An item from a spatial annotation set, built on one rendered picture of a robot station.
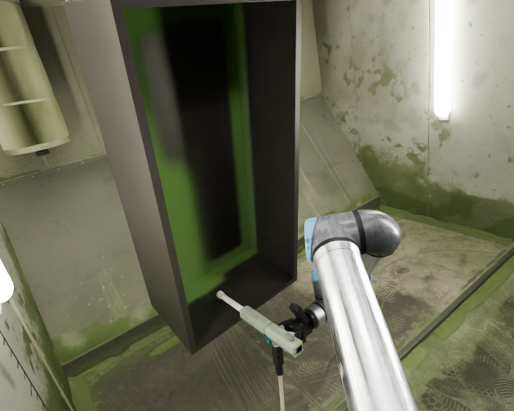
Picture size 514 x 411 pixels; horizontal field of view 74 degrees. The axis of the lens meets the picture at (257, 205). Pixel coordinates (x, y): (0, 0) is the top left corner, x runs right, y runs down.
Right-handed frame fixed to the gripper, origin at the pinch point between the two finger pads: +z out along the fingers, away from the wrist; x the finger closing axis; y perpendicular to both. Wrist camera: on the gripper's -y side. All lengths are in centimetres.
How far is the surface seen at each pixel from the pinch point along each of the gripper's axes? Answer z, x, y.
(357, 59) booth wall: -197, 96, -102
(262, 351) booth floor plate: -25, 38, 47
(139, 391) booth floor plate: 32, 69, 55
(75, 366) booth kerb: 52, 107, 51
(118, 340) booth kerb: 28, 104, 46
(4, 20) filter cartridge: 35, 135, -124
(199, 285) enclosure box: -2, 54, 2
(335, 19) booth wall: -195, 117, -134
